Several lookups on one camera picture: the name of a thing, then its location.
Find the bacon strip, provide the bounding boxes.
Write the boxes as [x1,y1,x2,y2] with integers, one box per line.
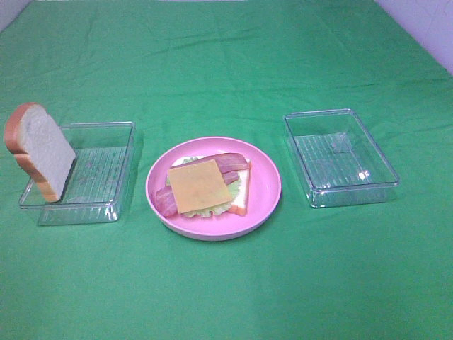
[155,171,242,217]
[172,152,249,174]

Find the green lettuce leaf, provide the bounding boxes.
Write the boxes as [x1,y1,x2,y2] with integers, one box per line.
[155,153,250,217]

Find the yellow cheese slice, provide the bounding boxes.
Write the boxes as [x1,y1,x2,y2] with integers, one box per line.
[168,159,233,214]

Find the bread slice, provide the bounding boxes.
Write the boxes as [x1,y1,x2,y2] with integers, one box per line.
[183,158,251,217]
[4,103,76,203]

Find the pink round plate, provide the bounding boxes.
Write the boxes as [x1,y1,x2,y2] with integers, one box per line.
[145,137,282,241]

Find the clear plastic toppings tray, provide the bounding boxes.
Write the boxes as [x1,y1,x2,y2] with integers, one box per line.
[284,108,399,208]

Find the clear plastic bread tray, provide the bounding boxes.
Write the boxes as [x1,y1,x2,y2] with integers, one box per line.
[18,122,135,226]

